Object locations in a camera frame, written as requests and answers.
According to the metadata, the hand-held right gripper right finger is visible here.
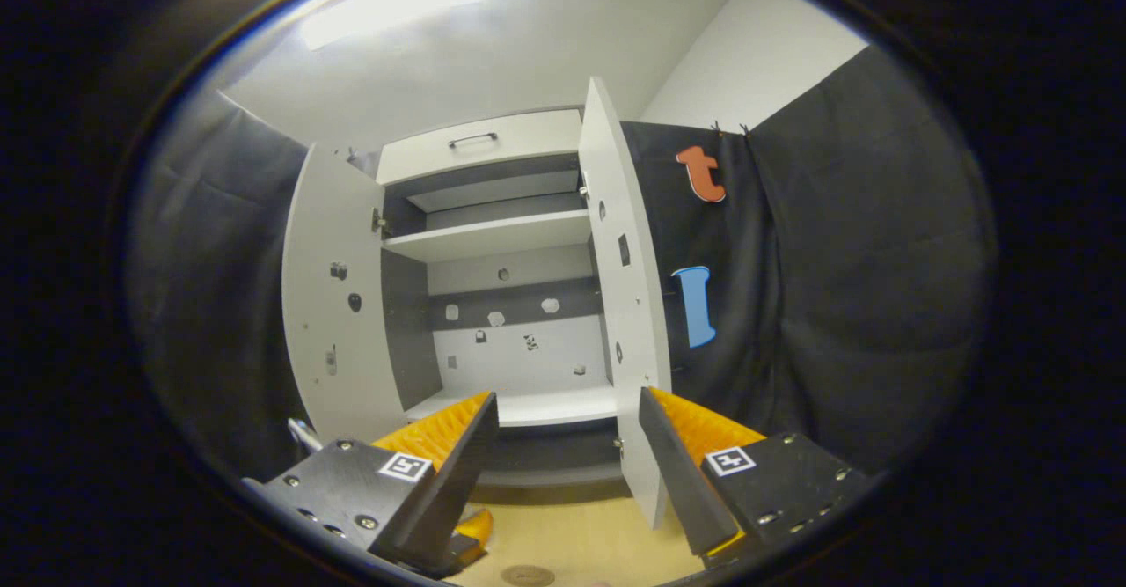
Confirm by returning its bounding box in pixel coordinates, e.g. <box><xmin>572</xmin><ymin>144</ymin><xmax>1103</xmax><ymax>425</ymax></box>
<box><xmin>640</xmin><ymin>386</ymin><xmax>881</xmax><ymax>560</ymax></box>

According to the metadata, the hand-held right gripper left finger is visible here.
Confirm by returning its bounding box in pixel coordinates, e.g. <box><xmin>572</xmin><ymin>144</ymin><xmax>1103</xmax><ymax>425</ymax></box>
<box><xmin>242</xmin><ymin>391</ymin><xmax>501</xmax><ymax>575</ymax></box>

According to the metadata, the white cabinet door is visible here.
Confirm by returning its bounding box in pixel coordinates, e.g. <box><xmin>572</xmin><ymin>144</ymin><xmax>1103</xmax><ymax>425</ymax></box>
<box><xmin>281</xmin><ymin>143</ymin><xmax>411</xmax><ymax>447</ymax></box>
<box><xmin>578</xmin><ymin>77</ymin><xmax>674</xmax><ymax>531</ymax></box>

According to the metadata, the white and grey cabinet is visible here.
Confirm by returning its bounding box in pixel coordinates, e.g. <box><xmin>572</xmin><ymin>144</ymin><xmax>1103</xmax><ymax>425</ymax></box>
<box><xmin>377</xmin><ymin>107</ymin><xmax>622</xmax><ymax>505</ymax></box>

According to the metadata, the white cabinet shelf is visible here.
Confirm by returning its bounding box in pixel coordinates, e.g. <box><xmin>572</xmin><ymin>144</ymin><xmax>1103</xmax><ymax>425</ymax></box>
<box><xmin>383</xmin><ymin>210</ymin><xmax>592</xmax><ymax>263</ymax></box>
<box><xmin>406</xmin><ymin>385</ymin><xmax>618</xmax><ymax>429</ymax></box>

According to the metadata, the black backdrop cloth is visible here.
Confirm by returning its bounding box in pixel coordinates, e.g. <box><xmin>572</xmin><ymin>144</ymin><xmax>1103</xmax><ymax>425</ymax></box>
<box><xmin>132</xmin><ymin>46</ymin><xmax>997</xmax><ymax>484</ymax></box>

